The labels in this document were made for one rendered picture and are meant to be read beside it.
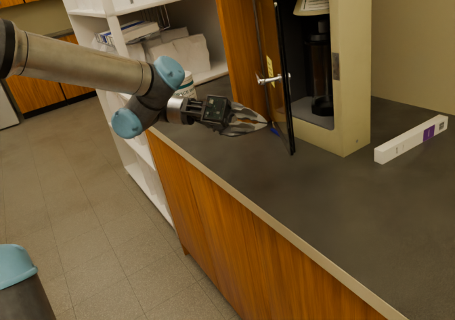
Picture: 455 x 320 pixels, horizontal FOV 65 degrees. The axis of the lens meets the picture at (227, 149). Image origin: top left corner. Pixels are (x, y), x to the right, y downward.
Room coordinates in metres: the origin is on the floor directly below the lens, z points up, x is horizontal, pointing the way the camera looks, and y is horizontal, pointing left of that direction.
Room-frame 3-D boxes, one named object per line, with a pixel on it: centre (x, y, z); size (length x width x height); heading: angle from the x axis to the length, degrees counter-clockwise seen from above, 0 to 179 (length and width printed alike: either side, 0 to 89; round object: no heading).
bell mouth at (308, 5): (1.02, -0.34, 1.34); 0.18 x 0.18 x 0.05
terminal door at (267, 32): (0.97, -0.17, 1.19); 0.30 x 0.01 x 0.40; 0
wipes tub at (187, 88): (1.51, 0.15, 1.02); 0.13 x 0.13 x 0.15
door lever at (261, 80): (0.90, -0.14, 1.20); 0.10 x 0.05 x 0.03; 0
